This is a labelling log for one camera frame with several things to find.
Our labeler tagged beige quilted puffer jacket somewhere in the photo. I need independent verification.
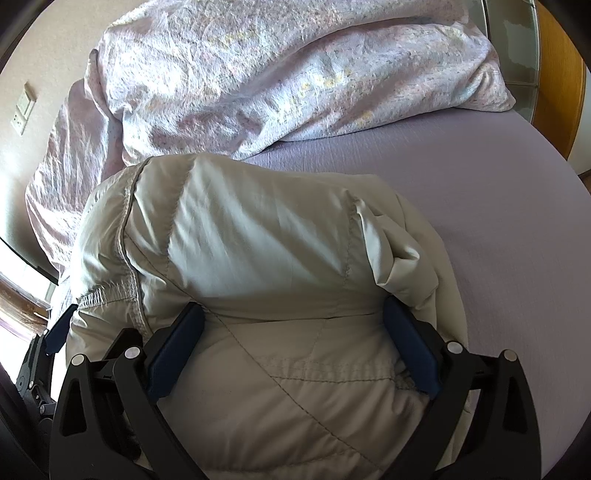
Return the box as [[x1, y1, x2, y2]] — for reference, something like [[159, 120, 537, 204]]
[[66, 155, 468, 479]]

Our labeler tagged lilac bed sheet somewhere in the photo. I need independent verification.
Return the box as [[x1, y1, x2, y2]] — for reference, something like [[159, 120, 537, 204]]
[[238, 110, 590, 474]]

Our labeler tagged wooden headboard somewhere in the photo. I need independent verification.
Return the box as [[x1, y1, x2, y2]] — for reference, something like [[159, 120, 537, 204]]
[[533, 0, 590, 158]]

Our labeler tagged pink floral duvet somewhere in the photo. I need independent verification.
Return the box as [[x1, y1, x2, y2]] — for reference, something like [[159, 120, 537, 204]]
[[25, 1, 515, 272]]

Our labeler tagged white wall switch plate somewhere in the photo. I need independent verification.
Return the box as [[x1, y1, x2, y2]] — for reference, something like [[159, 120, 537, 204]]
[[11, 83, 36, 135]]

